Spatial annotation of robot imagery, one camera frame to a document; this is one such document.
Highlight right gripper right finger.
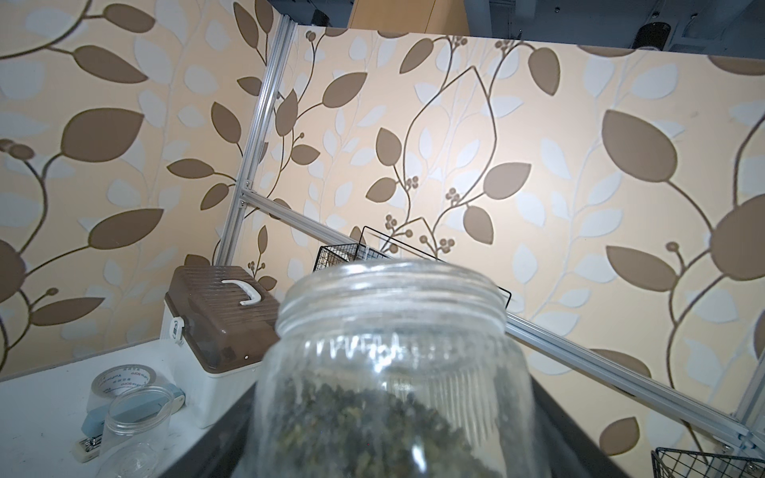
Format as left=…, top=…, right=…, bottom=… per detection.
left=532, top=378, right=629, bottom=478

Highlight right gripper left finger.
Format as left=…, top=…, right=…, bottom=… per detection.
left=161, top=384, right=257, bottom=478

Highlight clear jar with tea leaves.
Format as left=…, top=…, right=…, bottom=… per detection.
left=97, top=386, right=173, bottom=478

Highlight jar with beige lid back-right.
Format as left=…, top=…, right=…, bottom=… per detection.
left=241, top=260, right=551, bottom=477

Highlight tape roll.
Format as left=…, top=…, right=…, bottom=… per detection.
left=86, top=364, right=157, bottom=412

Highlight brown lidded storage box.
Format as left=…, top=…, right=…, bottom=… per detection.
left=161, top=265, right=279, bottom=428

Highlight right wire basket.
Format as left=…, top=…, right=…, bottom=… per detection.
left=651, top=447, right=765, bottom=478

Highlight wire basket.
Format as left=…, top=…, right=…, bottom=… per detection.
left=651, top=447, right=765, bottom=478
left=305, top=229, right=513, bottom=311

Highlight back wire basket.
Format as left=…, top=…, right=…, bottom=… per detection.
left=305, top=229, right=513, bottom=311

